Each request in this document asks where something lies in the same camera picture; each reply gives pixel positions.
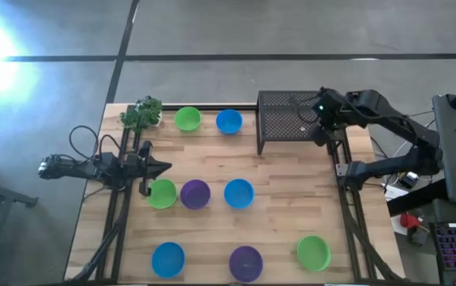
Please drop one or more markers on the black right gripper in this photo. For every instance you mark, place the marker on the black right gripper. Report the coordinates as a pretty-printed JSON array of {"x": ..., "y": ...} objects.
[{"x": 329, "y": 109}]

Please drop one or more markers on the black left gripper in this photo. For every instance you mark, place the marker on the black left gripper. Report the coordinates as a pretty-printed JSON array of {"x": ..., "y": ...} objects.
[{"x": 145, "y": 167}]

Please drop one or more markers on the green plastic mini bowl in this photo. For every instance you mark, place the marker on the green plastic mini bowl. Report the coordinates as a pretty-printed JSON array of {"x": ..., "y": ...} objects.
[
  {"x": 164, "y": 195},
  {"x": 188, "y": 119},
  {"x": 313, "y": 253}
]

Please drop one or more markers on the purple plastic mini bowl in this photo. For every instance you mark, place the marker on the purple plastic mini bowl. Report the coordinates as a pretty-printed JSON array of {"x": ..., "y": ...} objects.
[{"x": 195, "y": 194}]

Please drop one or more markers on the blue plastic mini bowl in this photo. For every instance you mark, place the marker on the blue plastic mini bowl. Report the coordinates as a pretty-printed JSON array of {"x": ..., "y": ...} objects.
[
  {"x": 229, "y": 121},
  {"x": 238, "y": 194},
  {"x": 168, "y": 260}
]

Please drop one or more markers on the large purple bowl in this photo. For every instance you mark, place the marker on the large purple bowl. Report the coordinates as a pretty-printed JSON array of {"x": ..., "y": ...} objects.
[{"x": 246, "y": 264}]

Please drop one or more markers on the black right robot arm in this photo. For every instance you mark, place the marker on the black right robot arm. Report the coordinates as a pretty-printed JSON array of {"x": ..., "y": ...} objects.
[{"x": 391, "y": 119}]

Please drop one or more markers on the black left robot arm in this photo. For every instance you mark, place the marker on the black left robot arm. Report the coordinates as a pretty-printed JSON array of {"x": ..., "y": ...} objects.
[{"x": 77, "y": 168}]

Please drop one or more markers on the black perforated metal rack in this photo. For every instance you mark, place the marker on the black perforated metal rack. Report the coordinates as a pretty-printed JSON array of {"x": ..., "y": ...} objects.
[{"x": 283, "y": 119}]

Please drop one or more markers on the green potted plant white pot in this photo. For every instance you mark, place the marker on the green potted plant white pot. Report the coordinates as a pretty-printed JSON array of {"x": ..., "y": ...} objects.
[{"x": 142, "y": 113}]

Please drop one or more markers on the grey metal mounting plate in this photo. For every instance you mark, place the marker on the grey metal mounting plate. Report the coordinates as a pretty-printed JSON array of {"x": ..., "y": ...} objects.
[{"x": 342, "y": 170}]

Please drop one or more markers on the white paper sheet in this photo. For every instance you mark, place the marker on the white paper sheet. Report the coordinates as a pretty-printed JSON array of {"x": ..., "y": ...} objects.
[{"x": 395, "y": 193}]

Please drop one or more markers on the black power adapter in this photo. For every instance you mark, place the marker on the black power adapter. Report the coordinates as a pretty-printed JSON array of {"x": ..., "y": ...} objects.
[{"x": 410, "y": 179}]

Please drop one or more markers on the black metal bar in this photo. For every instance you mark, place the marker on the black metal bar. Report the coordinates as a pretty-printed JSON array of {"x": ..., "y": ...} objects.
[{"x": 414, "y": 200}]

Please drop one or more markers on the red object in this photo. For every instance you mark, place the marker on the red object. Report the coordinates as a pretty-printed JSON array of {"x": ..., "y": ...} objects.
[{"x": 409, "y": 221}]

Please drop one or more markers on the black metal floor stand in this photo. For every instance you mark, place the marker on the black metal floor stand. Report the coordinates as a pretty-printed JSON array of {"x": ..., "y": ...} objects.
[{"x": 13, "y": 197}]

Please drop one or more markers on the black aluminium table frame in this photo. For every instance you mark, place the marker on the black aluminium table frame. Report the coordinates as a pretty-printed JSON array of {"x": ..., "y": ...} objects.
[{"x": 208, "y": 107}]

